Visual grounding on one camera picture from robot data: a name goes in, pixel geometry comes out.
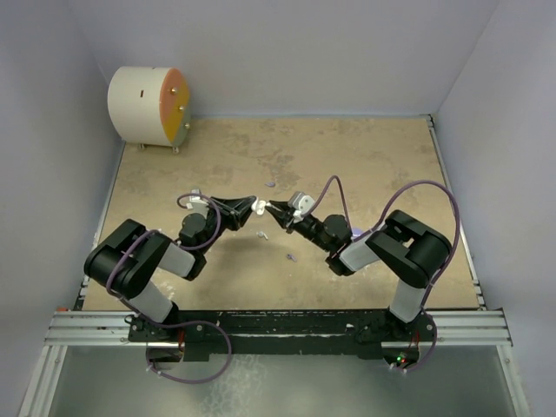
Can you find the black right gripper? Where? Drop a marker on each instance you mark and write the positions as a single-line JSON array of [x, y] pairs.
[[281, 211]]

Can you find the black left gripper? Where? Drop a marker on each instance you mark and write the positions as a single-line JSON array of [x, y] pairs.
[[238, 207]]

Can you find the white charging case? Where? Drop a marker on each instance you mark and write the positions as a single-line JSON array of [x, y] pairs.
[[257, 207]]

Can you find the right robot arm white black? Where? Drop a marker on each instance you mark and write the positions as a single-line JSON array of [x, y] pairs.
[[413, 251]]

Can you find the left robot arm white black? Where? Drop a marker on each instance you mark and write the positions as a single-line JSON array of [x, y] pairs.
[[125, 261]]

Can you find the white cylinder orange face fixture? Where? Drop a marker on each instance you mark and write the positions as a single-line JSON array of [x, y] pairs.
[[149, 106]]

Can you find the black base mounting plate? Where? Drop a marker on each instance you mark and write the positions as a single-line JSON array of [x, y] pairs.
[[368, 334]]

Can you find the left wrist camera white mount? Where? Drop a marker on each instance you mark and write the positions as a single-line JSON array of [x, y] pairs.
[[195, 201]]

